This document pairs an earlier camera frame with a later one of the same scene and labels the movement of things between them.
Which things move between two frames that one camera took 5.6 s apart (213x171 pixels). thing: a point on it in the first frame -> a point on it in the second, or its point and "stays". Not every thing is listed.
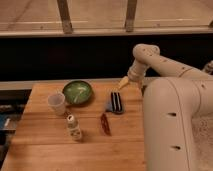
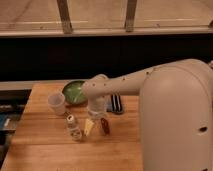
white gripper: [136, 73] -> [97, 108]
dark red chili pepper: [105, 124] stays
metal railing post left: [66, 21] stays
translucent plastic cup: [56, 104] stays
